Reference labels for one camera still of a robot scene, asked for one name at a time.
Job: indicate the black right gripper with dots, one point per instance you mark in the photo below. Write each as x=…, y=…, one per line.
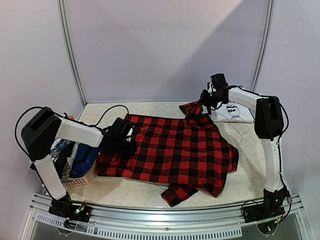
x=205, y=99

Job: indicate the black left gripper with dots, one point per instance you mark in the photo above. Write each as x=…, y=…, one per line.
x=132, y=149

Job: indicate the white and green raglan shirt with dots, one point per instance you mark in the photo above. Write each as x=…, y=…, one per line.
x=232, y=113

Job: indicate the red black plaid garment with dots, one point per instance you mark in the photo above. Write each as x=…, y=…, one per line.
x=188, y=154

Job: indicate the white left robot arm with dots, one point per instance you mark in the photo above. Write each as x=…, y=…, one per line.
x=40, y=132

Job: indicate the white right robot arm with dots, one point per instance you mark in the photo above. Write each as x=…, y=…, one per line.
x=268, y=120

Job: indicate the pink plastic laundry basket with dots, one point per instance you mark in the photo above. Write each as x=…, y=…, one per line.
x=74, y=182

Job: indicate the blue garment in basket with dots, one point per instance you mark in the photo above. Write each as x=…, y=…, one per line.
x=84, y=160

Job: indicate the white orange printed garment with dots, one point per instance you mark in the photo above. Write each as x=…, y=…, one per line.
x=58, y=146

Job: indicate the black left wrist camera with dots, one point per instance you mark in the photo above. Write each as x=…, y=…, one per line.
x=120, y=129

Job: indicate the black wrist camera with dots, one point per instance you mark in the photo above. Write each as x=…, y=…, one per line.
x=120, y=129
x=217, y=82

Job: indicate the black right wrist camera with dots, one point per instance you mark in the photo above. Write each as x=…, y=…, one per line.
x=217, y=82

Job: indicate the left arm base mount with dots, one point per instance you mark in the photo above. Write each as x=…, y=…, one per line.
x=72, y=210

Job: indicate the right aluminium frame post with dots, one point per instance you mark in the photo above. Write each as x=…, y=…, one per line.
x=263, y=44

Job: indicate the aluminium frame post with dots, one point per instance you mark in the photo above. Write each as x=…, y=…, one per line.
x=70, y=52
x=263, y=44

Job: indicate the front aluminium rail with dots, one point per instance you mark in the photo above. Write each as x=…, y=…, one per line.
x=224, y=222

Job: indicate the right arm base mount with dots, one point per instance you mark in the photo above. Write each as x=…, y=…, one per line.
x=274, y=204

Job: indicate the left aluminium frame post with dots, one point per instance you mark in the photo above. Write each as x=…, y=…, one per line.
x=70, y=52

